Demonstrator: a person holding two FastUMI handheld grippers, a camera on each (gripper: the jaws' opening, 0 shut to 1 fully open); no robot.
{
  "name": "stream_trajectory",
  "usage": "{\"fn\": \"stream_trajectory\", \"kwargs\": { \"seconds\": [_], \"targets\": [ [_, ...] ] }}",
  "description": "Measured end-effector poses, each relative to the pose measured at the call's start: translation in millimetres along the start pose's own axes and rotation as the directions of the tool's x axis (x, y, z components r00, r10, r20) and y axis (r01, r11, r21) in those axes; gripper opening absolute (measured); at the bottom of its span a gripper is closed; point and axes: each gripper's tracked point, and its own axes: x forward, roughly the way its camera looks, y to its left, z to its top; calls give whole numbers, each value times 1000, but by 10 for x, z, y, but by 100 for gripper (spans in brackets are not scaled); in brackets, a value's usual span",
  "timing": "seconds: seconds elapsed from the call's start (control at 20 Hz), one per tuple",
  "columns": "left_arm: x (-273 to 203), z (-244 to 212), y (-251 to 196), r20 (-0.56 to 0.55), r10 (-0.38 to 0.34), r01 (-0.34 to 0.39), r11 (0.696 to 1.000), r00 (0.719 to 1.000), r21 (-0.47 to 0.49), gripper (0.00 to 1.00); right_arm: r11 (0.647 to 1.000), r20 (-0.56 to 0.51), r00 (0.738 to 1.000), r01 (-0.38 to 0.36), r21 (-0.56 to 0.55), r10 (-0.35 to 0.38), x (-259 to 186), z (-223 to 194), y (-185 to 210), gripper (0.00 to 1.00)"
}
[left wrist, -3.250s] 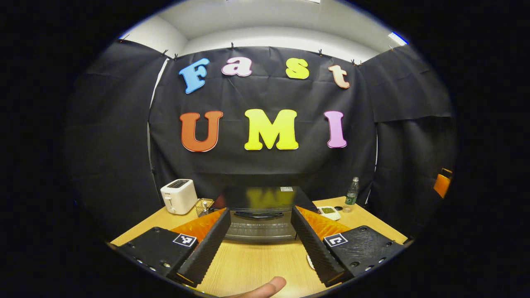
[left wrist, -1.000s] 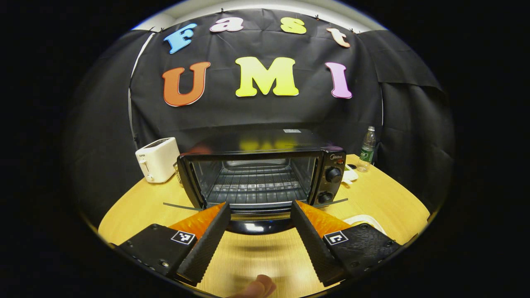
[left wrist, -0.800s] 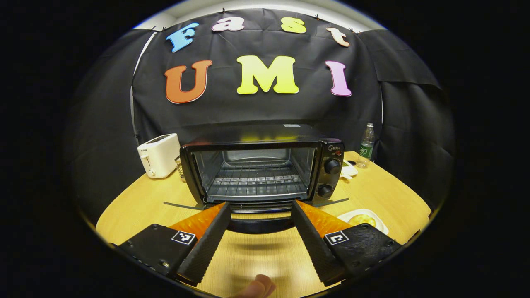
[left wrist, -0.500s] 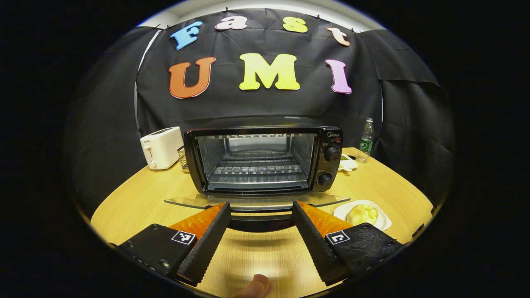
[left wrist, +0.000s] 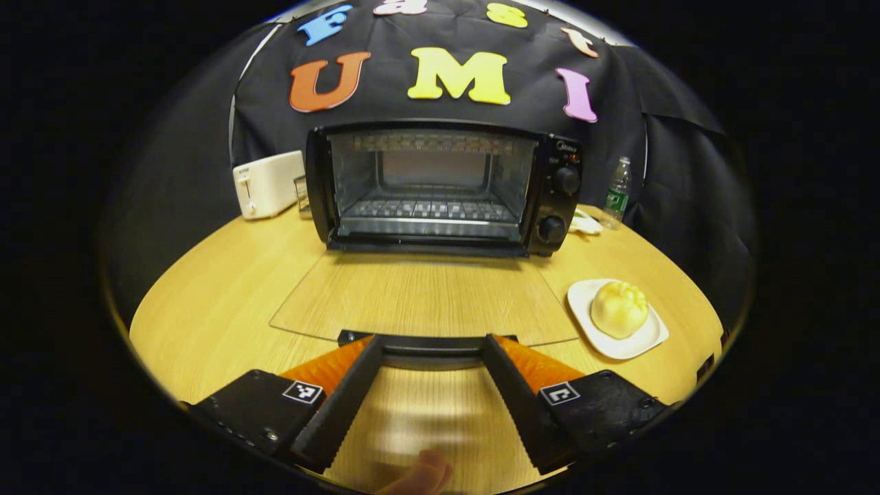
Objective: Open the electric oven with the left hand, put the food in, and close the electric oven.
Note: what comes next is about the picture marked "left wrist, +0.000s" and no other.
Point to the black electric oven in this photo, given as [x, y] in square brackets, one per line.
[557, 206]

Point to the clear plastic water bottle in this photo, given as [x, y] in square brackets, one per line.
[617, 196]

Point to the small clear glass container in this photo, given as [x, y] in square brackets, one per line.
[302, 196]

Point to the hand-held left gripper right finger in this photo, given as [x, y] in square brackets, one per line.
[515, 405]

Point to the black backdrop cloth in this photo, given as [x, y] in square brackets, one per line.
[536, 110]

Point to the yellow steamed bun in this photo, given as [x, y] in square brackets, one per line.
[619, 309]

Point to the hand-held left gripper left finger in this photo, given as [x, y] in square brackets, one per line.
[347, 405]

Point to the white square plate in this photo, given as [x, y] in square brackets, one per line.
[584, 302]

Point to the white toaster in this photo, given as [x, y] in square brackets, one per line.
[268, 182]

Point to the white divided condiment dish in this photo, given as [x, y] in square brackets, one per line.
[588, 223]

